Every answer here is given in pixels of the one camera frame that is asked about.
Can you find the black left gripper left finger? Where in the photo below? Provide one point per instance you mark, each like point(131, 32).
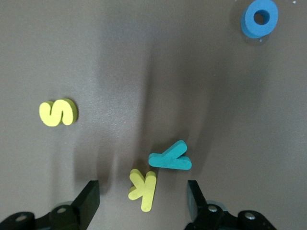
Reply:
point(79, 213)

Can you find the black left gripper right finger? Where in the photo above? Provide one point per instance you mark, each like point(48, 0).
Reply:
point(204, 215)

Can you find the yellow foam letter s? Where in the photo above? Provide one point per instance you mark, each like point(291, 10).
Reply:
point(56, 115)

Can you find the teal foam letter y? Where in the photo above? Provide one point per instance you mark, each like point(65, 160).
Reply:
point(168, 161)

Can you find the blue foam letter o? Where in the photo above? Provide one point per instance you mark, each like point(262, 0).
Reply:
point(249, 24)

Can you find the yellow foam letter k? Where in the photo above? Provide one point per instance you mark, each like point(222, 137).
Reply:
point(146, 191)

